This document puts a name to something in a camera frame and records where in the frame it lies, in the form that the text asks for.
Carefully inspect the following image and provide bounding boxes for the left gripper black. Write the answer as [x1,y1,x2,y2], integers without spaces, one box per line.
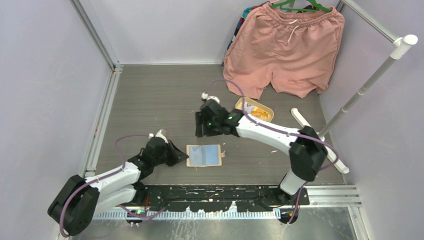
[152,139,188,167]

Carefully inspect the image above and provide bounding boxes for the beige leather card holder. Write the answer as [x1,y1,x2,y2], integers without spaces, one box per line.
[186,144,226,168]

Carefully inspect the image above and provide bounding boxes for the orange credit card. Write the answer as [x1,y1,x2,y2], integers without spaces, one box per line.
[251,109,269,121]

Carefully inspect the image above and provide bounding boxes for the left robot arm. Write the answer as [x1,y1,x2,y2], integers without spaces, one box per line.
[47,135,189,238]

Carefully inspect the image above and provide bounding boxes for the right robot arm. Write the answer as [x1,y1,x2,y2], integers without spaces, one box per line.
[195,99,328,206]

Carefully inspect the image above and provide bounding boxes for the white card in tray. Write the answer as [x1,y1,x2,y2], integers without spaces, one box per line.
[243,102,257,114]

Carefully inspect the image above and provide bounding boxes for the yellow oval tray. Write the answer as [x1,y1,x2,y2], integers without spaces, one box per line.
[235,97,275,122]

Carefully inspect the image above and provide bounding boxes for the colourful garment behind shorts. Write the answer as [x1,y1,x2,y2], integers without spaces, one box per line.
[224,1,270,56]

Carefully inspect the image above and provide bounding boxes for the pink shorts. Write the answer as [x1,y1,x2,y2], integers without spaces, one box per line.
[223,2,345,99]

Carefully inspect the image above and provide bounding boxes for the green clothes hanger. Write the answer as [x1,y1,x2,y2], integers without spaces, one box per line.
[270,0,332,13]

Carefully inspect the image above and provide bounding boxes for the white clothes rack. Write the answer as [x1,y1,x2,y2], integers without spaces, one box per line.
[290,0,419,175]

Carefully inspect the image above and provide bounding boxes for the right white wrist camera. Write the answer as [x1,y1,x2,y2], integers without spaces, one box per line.
[201,92,220,104]

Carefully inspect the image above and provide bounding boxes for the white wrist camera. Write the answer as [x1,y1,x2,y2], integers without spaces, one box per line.
[148,128,169,143]
[201,92,220,104]

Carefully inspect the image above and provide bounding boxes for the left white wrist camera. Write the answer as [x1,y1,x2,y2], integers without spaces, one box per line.
[148,128,169,143]

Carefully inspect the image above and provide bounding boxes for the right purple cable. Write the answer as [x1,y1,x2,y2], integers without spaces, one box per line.
[205,78,340,226]

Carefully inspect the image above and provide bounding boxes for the purple cable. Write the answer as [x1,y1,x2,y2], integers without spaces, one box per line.
[58,133,167,239]
[205,78,340,226]

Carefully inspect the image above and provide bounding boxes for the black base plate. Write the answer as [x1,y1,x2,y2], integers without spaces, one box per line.
[123,185,310,213]

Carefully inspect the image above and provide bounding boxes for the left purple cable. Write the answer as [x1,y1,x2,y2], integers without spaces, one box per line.
[58,133,167,239]

